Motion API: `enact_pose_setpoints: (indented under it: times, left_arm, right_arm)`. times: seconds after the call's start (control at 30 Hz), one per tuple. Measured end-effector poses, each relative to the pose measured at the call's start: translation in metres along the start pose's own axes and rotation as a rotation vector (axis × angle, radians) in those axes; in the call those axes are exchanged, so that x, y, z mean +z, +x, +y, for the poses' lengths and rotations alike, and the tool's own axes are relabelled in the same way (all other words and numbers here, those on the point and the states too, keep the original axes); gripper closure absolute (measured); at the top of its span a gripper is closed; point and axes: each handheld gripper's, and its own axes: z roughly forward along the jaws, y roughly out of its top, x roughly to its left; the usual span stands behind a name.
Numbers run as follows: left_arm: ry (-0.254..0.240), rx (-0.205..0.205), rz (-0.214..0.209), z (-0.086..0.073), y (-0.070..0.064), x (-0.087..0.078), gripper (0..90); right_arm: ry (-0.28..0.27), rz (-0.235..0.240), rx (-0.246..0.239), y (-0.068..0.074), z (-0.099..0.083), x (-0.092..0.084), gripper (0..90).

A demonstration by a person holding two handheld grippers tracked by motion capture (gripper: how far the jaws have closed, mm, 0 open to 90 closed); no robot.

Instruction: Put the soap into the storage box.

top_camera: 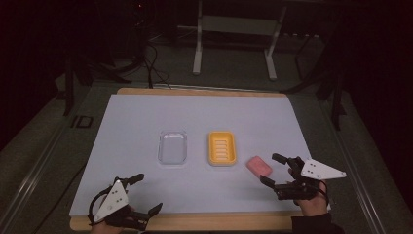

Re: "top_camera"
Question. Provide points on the person's right hand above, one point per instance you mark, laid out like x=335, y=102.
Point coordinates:
x=312, y=205

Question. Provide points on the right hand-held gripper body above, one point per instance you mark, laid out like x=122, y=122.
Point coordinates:
x=319, y=171

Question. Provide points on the person's left hand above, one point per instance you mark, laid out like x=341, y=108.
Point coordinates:
x=107, y=229

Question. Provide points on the white metal stand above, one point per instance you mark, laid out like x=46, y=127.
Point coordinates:
x=197, y=48

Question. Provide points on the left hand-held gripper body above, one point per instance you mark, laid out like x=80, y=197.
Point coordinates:
x=112, y=200

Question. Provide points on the pink soap bar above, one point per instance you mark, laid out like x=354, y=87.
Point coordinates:
x=258, y=166

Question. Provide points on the metal floor rail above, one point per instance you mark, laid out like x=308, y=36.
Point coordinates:
x=29, y=182
x=360, y=191

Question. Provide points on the pale lavender table mat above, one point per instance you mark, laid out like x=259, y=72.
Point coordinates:
x=195, y=113

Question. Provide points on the black tripod stand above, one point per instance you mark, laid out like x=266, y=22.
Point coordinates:
x=68, y=94
x=337, y=97

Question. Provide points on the wooden table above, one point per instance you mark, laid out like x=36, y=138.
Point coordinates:
x=201, y=222

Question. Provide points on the yellow soap dish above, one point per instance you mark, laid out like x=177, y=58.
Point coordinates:
x=222, y=148

